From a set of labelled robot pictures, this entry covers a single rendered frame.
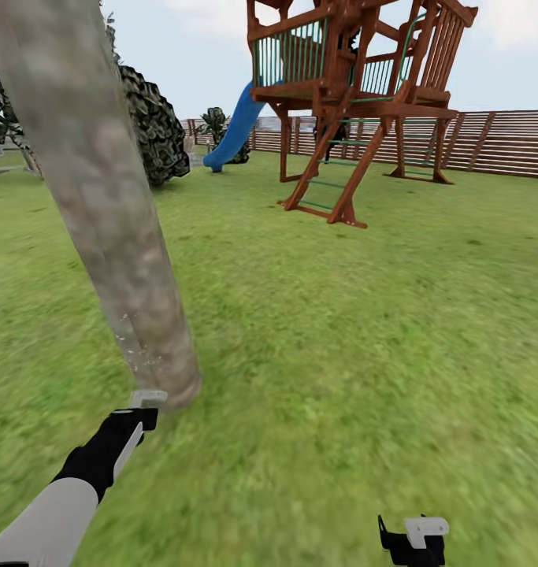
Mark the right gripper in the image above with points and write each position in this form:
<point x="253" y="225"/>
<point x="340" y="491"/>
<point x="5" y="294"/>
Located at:
<point x="403" y="553"/>

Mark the garden chair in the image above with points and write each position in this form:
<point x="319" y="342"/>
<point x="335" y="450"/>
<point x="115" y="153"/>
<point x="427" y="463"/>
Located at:
<point x="189" y="142"/>

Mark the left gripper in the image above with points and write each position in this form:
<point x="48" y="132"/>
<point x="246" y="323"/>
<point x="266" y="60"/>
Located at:
<point x="149" y="418"/>

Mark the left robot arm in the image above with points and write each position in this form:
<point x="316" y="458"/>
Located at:
<point x="49" y="532"/>

